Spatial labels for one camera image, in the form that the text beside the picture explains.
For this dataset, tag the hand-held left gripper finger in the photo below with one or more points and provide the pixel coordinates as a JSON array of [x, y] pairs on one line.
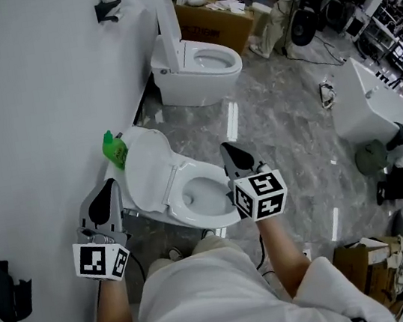
[[91, 219], [116, 215]]

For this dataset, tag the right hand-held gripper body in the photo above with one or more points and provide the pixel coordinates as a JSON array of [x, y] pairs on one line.
[[264, 196]]

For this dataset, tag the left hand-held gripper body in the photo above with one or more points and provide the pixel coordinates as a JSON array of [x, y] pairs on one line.
[[92, 261]]

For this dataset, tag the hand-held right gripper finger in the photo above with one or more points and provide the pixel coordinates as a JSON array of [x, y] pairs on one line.
[[230, 169], [249, 164]]

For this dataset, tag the white plastic toilet lid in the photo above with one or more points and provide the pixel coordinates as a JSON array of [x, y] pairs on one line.
[[148, 172]]

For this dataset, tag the person's right forearm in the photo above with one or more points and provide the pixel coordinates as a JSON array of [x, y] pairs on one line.
[[281, 257]]

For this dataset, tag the person's left forearm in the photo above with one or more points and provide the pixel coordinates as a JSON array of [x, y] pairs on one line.
[[112, 314]]

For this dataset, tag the white toilet bowl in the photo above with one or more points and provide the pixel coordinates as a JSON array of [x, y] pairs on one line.
[[218, 219]]

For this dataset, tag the white square toilet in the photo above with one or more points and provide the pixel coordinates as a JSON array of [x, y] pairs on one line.
[[189, 86]]

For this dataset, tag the green plastic bottle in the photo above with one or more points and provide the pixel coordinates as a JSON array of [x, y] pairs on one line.
[[115, 153]]

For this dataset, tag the person's beige shorts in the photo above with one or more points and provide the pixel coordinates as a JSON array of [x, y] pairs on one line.
[[215, 245]]

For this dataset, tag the white sneaker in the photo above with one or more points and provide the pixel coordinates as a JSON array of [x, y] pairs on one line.
[[174, 254]]

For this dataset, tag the green helmet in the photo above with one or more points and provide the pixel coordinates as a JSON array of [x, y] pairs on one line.
[[371, 158]]

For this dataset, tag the person's white shirt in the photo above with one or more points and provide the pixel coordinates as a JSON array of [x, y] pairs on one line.
[[209, 307]]

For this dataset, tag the black bag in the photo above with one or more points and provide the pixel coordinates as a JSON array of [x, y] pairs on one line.
[[395, 184]]

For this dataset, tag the beige cloth bag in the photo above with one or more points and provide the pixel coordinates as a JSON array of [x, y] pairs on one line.
[[271, 28]]

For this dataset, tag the large brown cardboard box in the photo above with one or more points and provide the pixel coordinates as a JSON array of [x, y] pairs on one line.
[[218, 28]]

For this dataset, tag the black round device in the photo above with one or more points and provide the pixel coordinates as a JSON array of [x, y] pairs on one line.
[[302, 28]]

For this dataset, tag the black wall paper holder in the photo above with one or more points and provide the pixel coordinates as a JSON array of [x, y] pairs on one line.
[[4, 293]]

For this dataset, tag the small black wall holder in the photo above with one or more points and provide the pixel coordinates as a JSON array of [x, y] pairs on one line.
[[105, 10]]

